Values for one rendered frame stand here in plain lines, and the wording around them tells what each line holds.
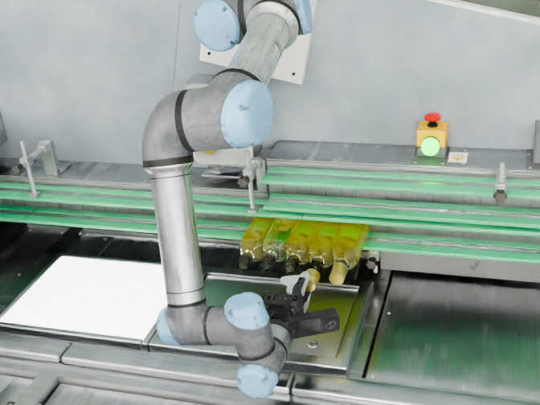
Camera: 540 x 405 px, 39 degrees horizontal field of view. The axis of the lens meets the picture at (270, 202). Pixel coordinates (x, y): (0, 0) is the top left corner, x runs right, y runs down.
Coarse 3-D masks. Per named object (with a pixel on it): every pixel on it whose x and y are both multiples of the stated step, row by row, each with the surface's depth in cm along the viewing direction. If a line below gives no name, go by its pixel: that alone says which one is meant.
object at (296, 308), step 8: (264, 296) 164; (272, 296) 164; (280, 296) 165; (288, 296) 165; (264, 304) 162; (272, 304) 161; (280, 304) 161; (288, 304) 161; (296, 304) 161; (272, 312) 162; (280, 312) 161; (288, 312) 161; (296, 312) 161; (272, 320) 156; (280, 320) 159; (288, 328) 156
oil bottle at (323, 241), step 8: (320, 224) 191; (328, 224) 190; (336, 224) 190; (320, 232) 187; (328, 232) 187; (336, 232) 187; (312, 240) 184; (320, 240) 184; (328, 240) 183; (312, 248) 181; (320, 248) 181; (328, 248) 181; (312, 256) 181; (328, 256) 180; (328, 264) 181
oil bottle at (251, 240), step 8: (256, 224) 193; (264, 224) 193; (248, 232) 190; (256, 232) 190; (264, 232) 190; (240, 240) 188; (248, 240) 187; (256, 240) 186; (240, 248) 186; (248, 248) 185; (256, 248) 185; (256, 256) 186
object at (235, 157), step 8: (200, 152) 209; (216, 152) 210; (224, 152) 209; (232, 152) 209; (240, 152) 208; (200, 160) 207; (208, 160) 207; (216, 160) 206; (224, 160) 206; (232, 160) 205; (240, 160) 205
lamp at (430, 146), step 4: (424, 140) 187; (428, 140) 185; (432, 140) 185; (436, 140) 186; (424, 144) 186; (428, 144) 185; (432, 144) 185; (436, 144) 185; (424, 148) 186; (428, 148) 186; (432, 148) 185; (436, 148) 185; (424, 152) 187; (428, 152) 186; (432, 152) 186; (436, 152) 186
